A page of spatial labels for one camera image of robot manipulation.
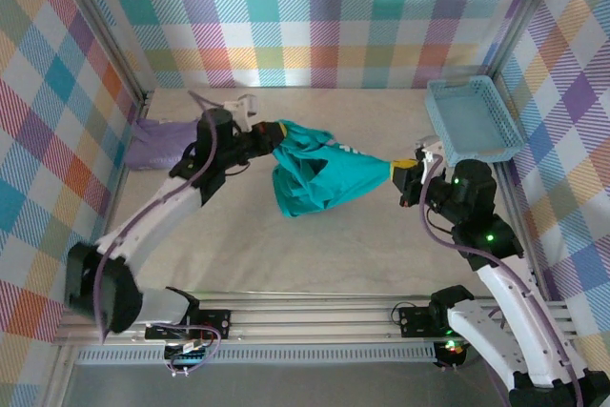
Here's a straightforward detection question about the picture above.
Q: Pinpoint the teal t-shirt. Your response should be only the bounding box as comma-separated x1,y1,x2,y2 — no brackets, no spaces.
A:
271,118,397,220

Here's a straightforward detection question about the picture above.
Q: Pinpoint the folded purple t-shirt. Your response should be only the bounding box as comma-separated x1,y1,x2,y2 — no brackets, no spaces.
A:
124,115,211,173

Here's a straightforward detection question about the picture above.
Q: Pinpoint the light blue plastic basket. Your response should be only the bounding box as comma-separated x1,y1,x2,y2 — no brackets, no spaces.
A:
425,75,524,168

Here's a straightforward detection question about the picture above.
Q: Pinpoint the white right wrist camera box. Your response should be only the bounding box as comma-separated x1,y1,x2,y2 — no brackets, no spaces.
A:
415,135,449,165

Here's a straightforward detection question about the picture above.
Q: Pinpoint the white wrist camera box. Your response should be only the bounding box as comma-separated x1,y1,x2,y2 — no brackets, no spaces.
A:
415,135,449,165
221,94,258,132

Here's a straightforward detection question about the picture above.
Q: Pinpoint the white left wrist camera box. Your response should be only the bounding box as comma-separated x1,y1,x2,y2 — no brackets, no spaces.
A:
221,94,258,132

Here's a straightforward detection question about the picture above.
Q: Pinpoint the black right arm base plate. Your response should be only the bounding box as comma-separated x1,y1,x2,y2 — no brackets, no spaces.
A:
397,306,487,337

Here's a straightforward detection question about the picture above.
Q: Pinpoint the aluminium corner post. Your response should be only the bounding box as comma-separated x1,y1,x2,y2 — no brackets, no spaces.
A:
47,0,156,115
480,0,573,82

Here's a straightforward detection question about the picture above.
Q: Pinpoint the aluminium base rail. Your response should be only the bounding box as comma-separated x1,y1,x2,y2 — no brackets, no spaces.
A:
51,290,580,346

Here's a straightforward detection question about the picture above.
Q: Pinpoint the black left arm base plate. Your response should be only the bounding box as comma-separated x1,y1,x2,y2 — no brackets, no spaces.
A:
144,309,233,341

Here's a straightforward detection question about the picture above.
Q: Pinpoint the grey slotted cable duct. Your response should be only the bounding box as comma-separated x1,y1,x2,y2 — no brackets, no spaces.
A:
73,347,439,365

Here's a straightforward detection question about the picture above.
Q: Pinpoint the aluminium frame leg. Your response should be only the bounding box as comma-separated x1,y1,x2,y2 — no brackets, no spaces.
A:
42,344,80,407

